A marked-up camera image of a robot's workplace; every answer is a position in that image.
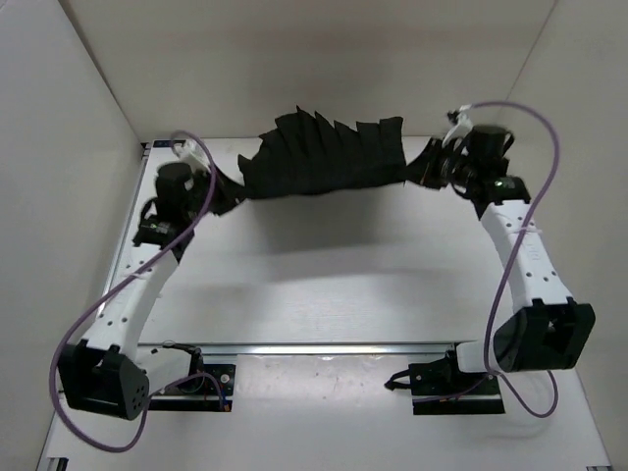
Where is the purple cable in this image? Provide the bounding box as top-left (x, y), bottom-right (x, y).
top-left (51, 130), bottom-right (218, 451)
top-left (445, 101), bottom-right (563, 418)

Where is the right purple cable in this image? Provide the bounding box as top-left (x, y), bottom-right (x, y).
top-left (445, 101), bottom-right (563, 418)

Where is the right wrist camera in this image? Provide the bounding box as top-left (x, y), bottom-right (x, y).
top-left (443, 104), bottom-right (473, 147)

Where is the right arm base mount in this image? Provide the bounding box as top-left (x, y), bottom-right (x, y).
top-left (384, 348), bottom-right (505, 416)

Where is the left blue corner label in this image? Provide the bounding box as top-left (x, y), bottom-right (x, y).
top-left (152, 139), bottom-right (180, 148)

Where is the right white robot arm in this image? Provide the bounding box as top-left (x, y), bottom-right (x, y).
top-left (407, 125), bottom-right (596, 393)

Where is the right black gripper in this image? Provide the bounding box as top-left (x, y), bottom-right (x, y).
top-left (396, 140), bottom-right (477, 193)

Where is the black pleated skirt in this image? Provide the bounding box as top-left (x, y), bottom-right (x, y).
top-left (210, 108), bottom-right (423, 215)

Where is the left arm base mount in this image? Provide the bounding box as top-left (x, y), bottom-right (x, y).
top-left (137, 340), bottom-right (236, 413)

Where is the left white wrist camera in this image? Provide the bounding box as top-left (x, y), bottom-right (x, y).
top-left (173, 139), bottom-right (210, 172)

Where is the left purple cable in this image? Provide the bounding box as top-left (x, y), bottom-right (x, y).
top-left (51, 130), bottom-right (218, 451)

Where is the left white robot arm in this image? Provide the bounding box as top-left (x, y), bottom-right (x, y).
top-left (58, 162), bottom-right (215, 420)

